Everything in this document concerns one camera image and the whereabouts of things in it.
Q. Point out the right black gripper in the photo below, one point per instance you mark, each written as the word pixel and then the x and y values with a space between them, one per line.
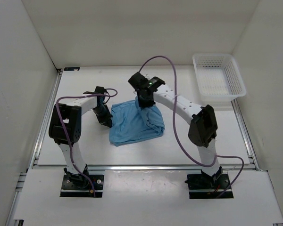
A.
pixel 144 104

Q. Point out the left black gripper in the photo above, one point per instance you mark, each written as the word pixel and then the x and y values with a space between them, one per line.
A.
pixel 106 120

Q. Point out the light blue shorts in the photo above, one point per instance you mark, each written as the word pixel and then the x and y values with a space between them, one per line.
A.
pixel 132 124

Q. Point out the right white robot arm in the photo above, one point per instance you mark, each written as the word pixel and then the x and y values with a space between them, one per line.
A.
pixel 201 120

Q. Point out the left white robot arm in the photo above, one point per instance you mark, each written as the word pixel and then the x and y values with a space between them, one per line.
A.
pixel 66 127

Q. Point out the white plastic basket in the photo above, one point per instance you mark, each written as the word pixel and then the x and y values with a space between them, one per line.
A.
pixel 218 77

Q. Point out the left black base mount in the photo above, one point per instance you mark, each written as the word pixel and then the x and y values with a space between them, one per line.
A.
pixel 79 186

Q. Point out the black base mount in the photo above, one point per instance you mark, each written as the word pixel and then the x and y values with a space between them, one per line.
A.
pixel 79 186
pixel 201 189

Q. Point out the aluminium frame rail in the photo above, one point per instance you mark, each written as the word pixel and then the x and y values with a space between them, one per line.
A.
pixel 171 151

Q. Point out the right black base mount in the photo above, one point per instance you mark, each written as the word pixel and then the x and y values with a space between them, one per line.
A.
pixel 201 189

